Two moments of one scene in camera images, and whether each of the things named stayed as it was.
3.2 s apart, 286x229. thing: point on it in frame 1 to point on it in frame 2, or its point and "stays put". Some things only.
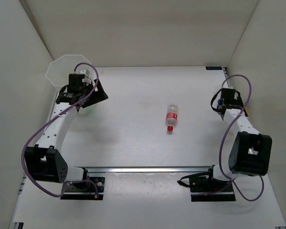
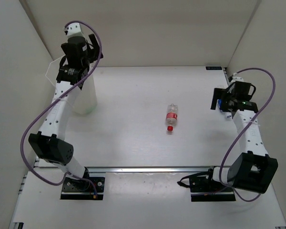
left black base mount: [87, 188] stays put
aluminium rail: [146, 170] stays put
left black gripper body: [97, 96] to [93, 54]
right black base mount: [203, 187] stays put
